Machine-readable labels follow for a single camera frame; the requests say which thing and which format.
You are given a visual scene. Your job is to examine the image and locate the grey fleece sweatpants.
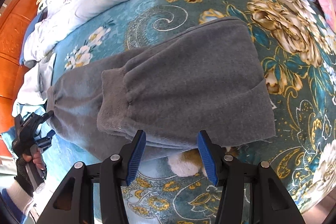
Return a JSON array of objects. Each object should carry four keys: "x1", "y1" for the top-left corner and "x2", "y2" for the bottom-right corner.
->
[{"x1": 47, "y1": 17, "x2": 276, "y2": 160}]

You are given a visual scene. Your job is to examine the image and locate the gloved left hand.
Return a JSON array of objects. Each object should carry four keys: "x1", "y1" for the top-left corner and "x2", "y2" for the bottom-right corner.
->
[{"x1": 14, "y1": 148, "x2": 47, "y2": 197}]

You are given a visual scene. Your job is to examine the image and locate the light blue garment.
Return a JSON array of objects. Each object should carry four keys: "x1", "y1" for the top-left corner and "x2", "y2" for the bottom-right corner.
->
[{"x1": 15, "y1": 53, "x2": 56, "y2": 106}]

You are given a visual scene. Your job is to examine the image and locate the orange wooden headboard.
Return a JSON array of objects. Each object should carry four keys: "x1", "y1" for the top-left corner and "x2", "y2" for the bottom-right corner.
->
[{"x1": 1, "y1": 0, "x2": 37, "y2": 132}]

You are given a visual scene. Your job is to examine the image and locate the blue pillow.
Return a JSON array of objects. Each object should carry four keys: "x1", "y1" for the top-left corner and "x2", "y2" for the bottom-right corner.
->
[{"x1": 19, "y1": 12, "x2": 44, "y2": 65}]

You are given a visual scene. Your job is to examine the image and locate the teal floral bed blanket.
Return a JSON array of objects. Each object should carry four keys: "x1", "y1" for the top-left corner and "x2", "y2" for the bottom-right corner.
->
[{"x1": 44, "y1": 0, "x2": 335, "y2": 223}]

